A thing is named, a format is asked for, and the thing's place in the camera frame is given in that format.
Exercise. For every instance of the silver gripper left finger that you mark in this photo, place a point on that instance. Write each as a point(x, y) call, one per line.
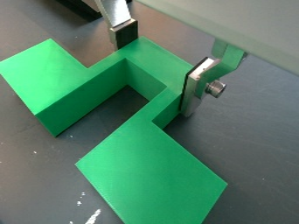
point(122, 25)

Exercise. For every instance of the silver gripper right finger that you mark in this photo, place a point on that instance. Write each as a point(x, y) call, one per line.
point(202, 80)

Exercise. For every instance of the green bridge-shaped block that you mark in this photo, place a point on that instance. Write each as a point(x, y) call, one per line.
point(150, 179)

